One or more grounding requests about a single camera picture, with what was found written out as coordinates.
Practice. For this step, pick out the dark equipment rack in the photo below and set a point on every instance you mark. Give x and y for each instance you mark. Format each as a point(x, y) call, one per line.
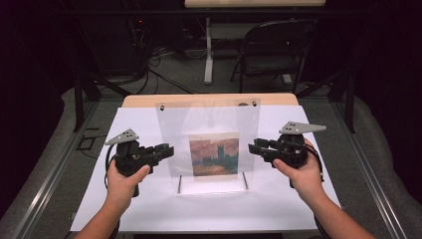
point(137, 43)

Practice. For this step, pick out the black folding chair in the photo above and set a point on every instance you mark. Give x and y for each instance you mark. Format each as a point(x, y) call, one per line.
point(268, 64)

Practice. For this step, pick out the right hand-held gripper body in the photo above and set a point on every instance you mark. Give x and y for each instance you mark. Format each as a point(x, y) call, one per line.
point(292, 149)

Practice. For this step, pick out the aluminium floor rail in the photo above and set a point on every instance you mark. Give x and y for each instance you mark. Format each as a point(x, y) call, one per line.
point(49, 186)
point(368, 179)

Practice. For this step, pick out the person's left hand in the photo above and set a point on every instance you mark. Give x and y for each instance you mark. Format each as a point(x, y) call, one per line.
point(121, 187)

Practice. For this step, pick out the white table cover sheet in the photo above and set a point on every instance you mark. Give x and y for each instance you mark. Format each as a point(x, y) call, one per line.
point(132, 212)

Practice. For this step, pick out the landscape painting print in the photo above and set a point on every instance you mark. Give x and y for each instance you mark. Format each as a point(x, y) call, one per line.
point(214, 156)

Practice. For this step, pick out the person's right hand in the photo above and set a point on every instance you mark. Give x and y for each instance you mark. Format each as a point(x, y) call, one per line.
point(308, 179)

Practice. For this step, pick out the light desk with white leg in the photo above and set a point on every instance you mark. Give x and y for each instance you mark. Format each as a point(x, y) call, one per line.
point(208, 49)

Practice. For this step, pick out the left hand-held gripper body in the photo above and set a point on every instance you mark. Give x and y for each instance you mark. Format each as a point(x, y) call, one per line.
point(131, 156)

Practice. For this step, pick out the black metal stand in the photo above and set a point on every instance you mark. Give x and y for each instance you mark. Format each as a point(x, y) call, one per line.
point(78, 99)
point(349, 99)

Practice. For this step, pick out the clear acrylic picture frame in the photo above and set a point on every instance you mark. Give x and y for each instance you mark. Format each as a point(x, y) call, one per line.
point(179, 126)

